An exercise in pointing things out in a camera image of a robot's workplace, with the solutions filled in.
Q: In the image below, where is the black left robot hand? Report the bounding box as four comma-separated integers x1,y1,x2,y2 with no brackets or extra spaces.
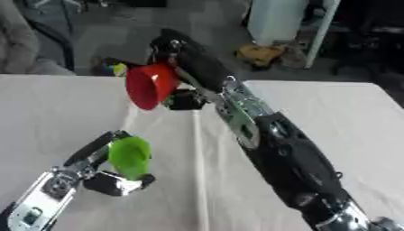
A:
61,129,158,198

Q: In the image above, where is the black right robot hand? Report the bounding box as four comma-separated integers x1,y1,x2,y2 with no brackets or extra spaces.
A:
146,28,237,111

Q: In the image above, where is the green plastic cup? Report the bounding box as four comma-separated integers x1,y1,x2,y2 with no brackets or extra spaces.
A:
107,136,155,182

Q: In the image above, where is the red plastic cup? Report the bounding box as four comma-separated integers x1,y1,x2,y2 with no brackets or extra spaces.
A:
124,61,182,111

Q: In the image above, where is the yellow bag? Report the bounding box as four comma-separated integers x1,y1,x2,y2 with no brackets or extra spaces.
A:
234,42,289,69

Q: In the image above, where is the black cable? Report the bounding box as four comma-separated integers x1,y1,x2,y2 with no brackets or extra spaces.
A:
19,13,76,72

